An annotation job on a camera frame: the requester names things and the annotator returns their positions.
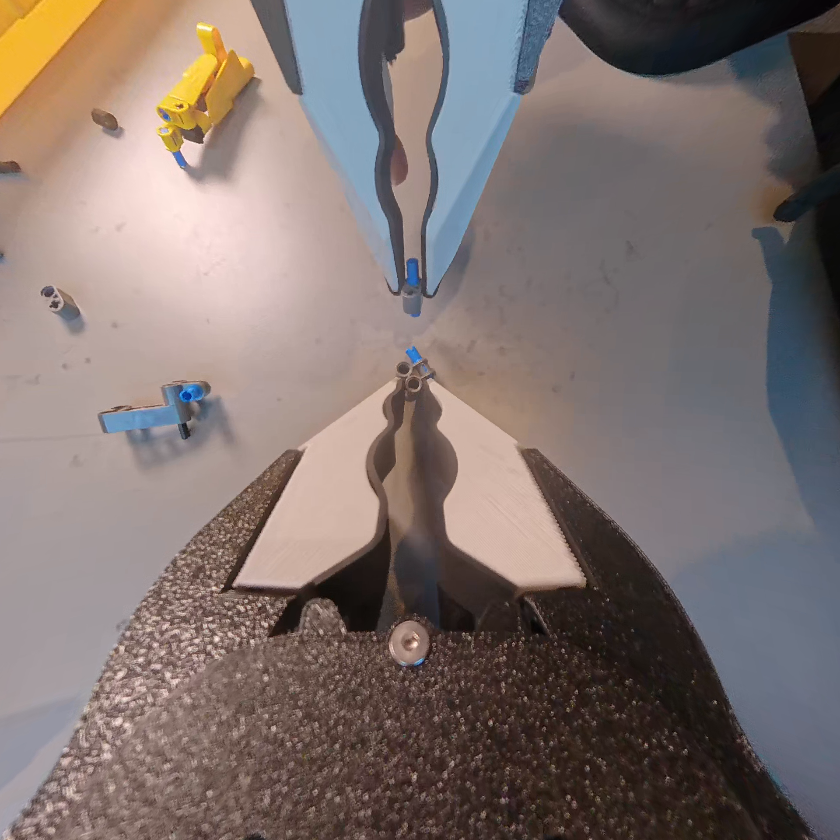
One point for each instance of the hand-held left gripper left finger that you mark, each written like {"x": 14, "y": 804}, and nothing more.
{"x": 308, "y": 518}

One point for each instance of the yellow parts bin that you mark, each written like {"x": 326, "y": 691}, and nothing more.
{"x": 33, "y": 39}

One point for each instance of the grey bent beam assembly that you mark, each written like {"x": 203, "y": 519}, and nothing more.
{"x": 138, "y": 418}

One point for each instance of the black pin connector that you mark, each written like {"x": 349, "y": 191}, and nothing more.
{"x": 105, "y": 118}

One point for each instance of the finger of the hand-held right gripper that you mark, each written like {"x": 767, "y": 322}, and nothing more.
{"x": 479, "y": 79}
{"x": 334, "y": 79}

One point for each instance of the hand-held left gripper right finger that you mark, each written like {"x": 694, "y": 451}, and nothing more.
{"x": 518, "y": 518}

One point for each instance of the grey connector with blue pin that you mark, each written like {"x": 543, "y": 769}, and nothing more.
{"x": 412, "y": 379}

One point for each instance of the blue axle pin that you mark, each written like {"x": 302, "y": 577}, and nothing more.
{"x": 411, "y": 269}

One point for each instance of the person's right hand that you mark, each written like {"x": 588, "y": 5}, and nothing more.
{"x": 398, "y": 164}

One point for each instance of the grey desk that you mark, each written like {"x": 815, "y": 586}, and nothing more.
{"x": 623, "y": 328}

